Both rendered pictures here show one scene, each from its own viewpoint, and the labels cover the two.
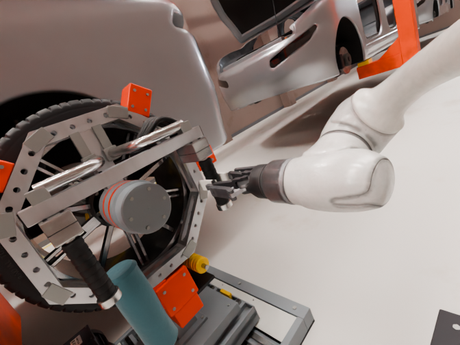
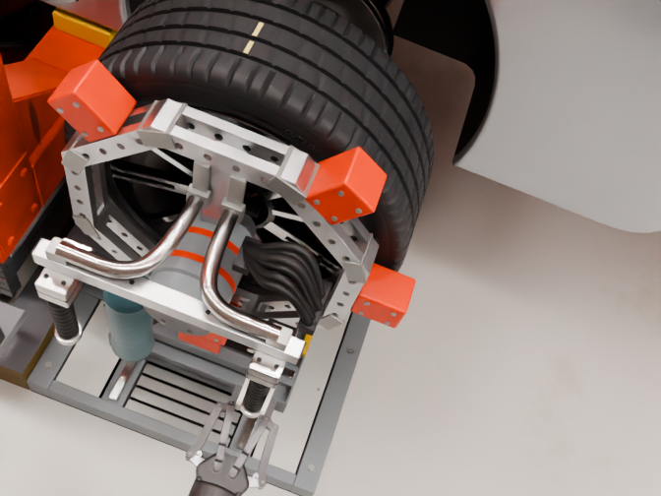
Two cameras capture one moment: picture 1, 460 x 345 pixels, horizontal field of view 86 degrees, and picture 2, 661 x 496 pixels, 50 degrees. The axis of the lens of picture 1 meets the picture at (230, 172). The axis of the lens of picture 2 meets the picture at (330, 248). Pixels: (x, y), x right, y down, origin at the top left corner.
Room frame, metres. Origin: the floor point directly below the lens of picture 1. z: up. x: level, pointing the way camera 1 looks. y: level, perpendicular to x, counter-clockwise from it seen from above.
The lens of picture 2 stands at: (0.34, -0.20, 1.94)
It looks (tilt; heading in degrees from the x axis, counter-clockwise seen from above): 58 degrees down; 37
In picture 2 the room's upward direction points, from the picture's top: 23 degrees clockwise
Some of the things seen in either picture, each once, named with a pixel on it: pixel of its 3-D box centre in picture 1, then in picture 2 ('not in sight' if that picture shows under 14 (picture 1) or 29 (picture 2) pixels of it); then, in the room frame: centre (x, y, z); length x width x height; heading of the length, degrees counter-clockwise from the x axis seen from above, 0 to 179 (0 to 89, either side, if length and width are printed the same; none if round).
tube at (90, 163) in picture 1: (61, 161); (131, 212); (0.57, 0.33, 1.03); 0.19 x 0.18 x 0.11; 38
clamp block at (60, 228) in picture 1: (59, 224); (66, 272); (0.46, 0.34, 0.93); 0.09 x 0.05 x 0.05; 38
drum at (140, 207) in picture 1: (133, 205); (202, 266); (0.67, 0.28, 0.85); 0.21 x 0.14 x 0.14; 38
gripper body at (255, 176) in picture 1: (257, 181); (219, 484); (0.52, -0.05, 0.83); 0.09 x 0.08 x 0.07; 38
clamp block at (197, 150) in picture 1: (193, 150); (271, 352); (0.67, 0.07, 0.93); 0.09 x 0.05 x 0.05; 38
